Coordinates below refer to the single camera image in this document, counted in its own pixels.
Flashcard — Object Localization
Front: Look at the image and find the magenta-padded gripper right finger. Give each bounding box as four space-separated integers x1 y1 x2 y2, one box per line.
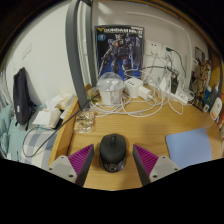
132 143 181 187

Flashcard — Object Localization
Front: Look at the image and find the white multi-port charger block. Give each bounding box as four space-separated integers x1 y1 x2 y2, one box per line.
123 77 142 99

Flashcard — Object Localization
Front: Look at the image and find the white power adapter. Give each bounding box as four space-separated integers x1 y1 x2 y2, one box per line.
137 85 154 102

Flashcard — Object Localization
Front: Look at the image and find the white wall switch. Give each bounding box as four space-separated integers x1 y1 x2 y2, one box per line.
21 42 34 61

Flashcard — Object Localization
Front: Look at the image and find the teal blanket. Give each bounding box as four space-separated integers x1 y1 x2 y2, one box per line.
0 103 21 158

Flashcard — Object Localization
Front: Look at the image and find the white glue bottle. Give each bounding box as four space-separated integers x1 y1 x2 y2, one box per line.
209 96 223 123

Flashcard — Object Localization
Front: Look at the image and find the white power strip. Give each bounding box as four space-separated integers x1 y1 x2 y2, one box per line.
166 89 195 106

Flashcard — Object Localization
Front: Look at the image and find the blue robot model kit box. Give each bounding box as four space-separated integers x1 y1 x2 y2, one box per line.
94 25 145 81

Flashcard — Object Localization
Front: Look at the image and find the black backpack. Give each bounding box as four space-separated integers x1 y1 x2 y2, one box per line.
12 67 36 127

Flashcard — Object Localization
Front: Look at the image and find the brown tree figurine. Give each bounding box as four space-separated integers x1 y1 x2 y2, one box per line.
193 59 210 105

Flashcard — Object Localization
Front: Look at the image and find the light blue mouse pad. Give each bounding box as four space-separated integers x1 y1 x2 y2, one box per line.
165 126 214 170

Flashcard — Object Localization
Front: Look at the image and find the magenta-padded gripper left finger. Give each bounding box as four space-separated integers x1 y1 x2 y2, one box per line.
46 143 95 187

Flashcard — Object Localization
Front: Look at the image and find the clear plastic bag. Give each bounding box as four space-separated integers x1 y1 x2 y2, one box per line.
73 108 96 134

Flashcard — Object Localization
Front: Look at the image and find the black computer mouse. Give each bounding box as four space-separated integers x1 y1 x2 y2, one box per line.
99 133 128 173

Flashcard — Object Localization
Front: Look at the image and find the clear dome white device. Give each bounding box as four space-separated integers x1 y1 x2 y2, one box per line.
96 71 125 106

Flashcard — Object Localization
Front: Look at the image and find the white wall socket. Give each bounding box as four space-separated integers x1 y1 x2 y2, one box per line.
145 39 164 58
162 44 176 60

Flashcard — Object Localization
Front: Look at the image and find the white coiled cable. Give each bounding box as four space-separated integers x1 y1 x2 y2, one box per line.
89 66 169 118

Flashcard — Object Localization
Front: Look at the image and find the checkered bed sheet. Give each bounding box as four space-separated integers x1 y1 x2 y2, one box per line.
8 124 61 168

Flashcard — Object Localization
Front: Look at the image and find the white tissue pack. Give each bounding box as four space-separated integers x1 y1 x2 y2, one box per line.
32 109 63 130

